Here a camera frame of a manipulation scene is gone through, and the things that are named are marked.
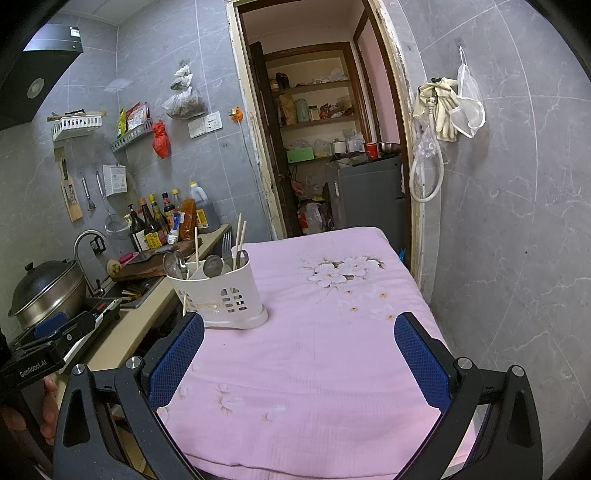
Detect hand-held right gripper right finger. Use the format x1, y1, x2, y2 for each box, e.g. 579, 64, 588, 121
394, 312, 543, 480

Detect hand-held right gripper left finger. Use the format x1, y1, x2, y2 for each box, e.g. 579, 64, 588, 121
52, 312, 206, 480

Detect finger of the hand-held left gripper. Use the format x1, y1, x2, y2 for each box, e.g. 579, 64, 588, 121
54, 310, 100, 354
33, 311, 70, 340

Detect white utensil holder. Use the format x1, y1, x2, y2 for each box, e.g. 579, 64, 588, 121
165, 249, 269, 330

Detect person's left hand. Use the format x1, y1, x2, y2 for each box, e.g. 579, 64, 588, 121
0, 374, 59, 441

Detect steel pot with dark lid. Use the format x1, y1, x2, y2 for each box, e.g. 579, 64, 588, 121
8, 260, 88, 330

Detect beige kitchen counter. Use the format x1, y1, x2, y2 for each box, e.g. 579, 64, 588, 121
55, 224, 232, 462

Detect steel sink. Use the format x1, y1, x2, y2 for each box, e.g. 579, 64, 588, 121
92, 274, 162, 308

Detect wooden cutting board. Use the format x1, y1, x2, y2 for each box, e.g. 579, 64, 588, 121
112, 237, 197, 282

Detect chrome faucet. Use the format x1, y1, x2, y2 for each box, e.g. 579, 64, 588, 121
73, 230, 108, 296

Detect hanging mesh strainer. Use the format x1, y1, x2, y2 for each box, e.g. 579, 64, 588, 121
95, 171, 130, 241

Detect pink floral tablecloth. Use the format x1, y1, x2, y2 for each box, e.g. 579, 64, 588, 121
154, 226, 478, 469

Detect row of sauce bottles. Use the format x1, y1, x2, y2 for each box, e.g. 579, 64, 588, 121
122, 188, 183, 252

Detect hanging wooden knife rack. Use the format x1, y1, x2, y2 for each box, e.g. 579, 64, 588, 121
54, 147, 84, 222

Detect hanging steel peeler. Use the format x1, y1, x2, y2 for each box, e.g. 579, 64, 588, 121
79, 168, 97, 212

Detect orange seasoning pouch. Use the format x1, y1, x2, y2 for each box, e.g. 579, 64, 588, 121
179, 198, 197, 241

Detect large oil jug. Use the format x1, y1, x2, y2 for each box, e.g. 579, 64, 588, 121
188, 181, 221, 234

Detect grey refrigerator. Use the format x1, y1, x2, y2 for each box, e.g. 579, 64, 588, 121
325, 154, 407, 232

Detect white plastic floor jug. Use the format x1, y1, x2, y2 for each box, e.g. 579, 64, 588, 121
300, 202, 326, 235

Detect red plastic bag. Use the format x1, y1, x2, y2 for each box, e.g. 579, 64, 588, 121
152, 121, 171, 159

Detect clear plastic bag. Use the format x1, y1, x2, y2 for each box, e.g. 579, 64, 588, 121
413, 129, 446, 164

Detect seasoning packets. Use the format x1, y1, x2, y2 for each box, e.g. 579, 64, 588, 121
117, 102, 151, 137

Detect clear bag of dried goods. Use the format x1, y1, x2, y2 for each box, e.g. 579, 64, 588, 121
161, 88, 208, 120

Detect black range hood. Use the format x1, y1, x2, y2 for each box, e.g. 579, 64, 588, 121
0, 23, 85, 132

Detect cream rubber gloves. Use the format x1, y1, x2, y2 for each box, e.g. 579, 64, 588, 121
412, 78, 460, 141

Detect white mesh bag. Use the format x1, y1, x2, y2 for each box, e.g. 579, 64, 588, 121
450, 46, 486, 139

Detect wooden shelf unit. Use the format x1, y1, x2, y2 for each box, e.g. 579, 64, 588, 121
249, 41, 370, 238

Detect white wall calendar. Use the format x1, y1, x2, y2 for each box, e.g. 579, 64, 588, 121
102, 164, 127, 197

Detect white hose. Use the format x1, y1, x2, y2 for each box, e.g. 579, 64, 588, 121
409, 92, 445, 203

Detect metal wall shelf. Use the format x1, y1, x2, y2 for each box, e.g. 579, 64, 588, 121
111, 117, 154, 153

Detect white wall basket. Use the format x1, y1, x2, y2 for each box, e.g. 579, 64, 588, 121
51, 113, 102, 141

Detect cream door frame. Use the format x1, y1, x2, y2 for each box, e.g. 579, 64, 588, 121
226, 0, 428, 296

